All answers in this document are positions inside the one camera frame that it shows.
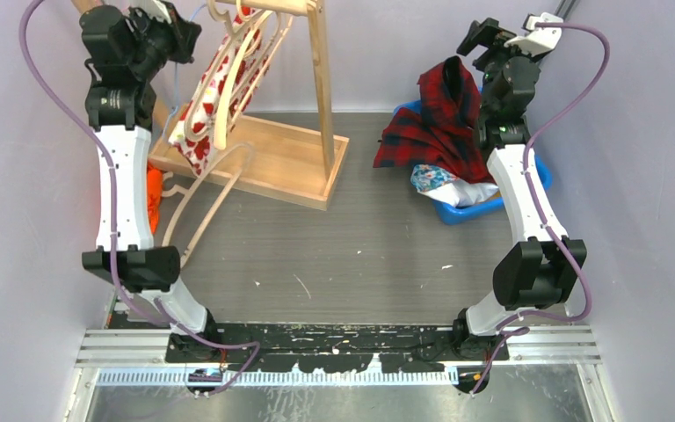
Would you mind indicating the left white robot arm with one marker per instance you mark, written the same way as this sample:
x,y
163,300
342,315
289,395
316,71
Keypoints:
x,y
125,254

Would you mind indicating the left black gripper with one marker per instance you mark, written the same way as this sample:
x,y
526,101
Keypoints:
x,y
185,32

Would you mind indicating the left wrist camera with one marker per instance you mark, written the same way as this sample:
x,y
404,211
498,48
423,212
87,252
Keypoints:
x,y
156,9

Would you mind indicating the blue wire hanger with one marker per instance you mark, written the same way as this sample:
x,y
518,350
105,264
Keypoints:
x,y
176,101

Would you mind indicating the blue plastic bin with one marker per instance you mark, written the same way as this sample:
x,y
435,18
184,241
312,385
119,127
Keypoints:
x,y
454,215

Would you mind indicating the orange cloth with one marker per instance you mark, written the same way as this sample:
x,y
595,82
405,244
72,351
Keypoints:
x,y
155,189

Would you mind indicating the beige plastic hanger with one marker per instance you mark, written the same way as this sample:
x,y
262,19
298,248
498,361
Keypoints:
x,y
254,33
227,86

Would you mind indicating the wooden clothes rack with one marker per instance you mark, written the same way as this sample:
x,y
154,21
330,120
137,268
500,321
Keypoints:
x,y
272,159

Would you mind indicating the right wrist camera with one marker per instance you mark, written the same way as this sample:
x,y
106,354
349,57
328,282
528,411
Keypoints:
x,y
538,40

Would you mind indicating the blue floral garment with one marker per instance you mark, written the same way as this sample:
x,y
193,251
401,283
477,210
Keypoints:
x,y
427,177

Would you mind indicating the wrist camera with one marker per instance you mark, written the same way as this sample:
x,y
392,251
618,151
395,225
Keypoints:
x,y
538,40
156,9

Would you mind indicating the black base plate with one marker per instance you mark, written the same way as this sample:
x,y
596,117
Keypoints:
x,y
340,348

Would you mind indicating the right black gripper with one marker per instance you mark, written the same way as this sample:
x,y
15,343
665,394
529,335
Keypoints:
x,y
487,34

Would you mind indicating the red black plaid dress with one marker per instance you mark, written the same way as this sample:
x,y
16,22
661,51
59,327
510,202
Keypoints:
x,y
441,132

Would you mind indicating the red white floral garment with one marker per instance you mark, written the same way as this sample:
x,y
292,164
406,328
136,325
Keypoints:
x,y
190,135

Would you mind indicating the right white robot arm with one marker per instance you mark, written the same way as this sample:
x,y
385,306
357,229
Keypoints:
x,y
535,274

